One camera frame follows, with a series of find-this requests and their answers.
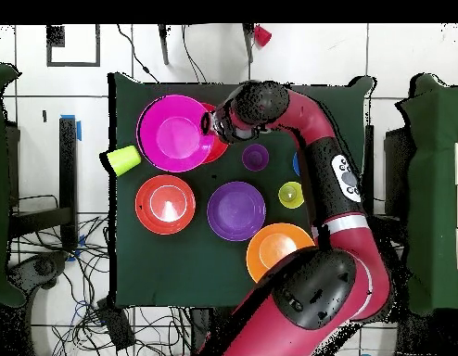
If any black tripod leg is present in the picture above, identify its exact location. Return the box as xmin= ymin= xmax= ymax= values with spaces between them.
xmin=158 ymin=23 xmax=172 ymax=66
xmin=242 ymin=23 xmax=255 ymax=64

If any large pink plastic bowl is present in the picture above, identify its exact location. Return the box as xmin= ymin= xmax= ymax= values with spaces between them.
xmin=135 ymin=94 xmax=220 ymax=174

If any black square floor frame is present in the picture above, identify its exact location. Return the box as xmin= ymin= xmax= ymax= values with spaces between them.
xmin=45 ymin=23 xmax=101 ymax=68

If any red plastic cup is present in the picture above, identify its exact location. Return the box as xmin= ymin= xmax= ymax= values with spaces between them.
xmin=253 ymin=24 xmax=274 ymax=48

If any dark green table cloth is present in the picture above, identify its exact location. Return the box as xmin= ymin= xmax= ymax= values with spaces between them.
xmin=108 ymin=71 xmax=375 ymax=310

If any purple plastic cup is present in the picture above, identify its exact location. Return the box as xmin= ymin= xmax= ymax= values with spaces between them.
xmin=241 ymin=143 xmax=270 ymax=172

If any purple plastic bowl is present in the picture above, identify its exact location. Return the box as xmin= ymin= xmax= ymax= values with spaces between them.
xmin=206 ymin=180 xmax=267 ymax=243

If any large orange plastic bowl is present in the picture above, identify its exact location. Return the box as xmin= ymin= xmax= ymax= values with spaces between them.
xmin=246 ymin=222 xmax=316 ymax=284

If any black cable with plug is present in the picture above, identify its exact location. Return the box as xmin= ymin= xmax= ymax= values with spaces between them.
xmin=116 ymin=23 xmax=160 ymax=83

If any black power strip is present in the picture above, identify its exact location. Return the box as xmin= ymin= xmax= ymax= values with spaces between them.
xmin=95 ymin=298 xmax=136 ymax=351

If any red plastic bowl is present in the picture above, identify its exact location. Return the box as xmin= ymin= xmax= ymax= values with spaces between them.
xmin=198 ymin=102 xmax=229 ymax=165
xmin=134 ymin=173 xmax=197 ymax=236

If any blue tape strip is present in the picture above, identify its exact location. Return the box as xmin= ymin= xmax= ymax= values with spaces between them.
xmin=60 ymin=114 xmax=83 ymax=142

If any yellow plastic cup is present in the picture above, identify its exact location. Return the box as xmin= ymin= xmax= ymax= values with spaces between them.
xmin=277 ymin=181 xmax=305 ymax=210

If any black metal stand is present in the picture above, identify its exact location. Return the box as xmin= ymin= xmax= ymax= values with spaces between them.
xmin=7 ymin=117 xmax=79 ymax=250
xmin=363 ymin=124 xmax=375 ymax=216

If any lime green plastic cup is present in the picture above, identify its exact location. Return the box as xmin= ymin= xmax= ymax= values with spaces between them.
xmin=106 ymin=145 xmax=143 ymax=177

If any tangle of cables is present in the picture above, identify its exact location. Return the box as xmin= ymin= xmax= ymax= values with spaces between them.
xmin=9 ymin=194 xmax=193 ymax=356

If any thin black cable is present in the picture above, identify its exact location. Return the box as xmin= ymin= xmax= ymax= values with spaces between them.
xmin=181 ymin=23 xmax=209 ymax=84

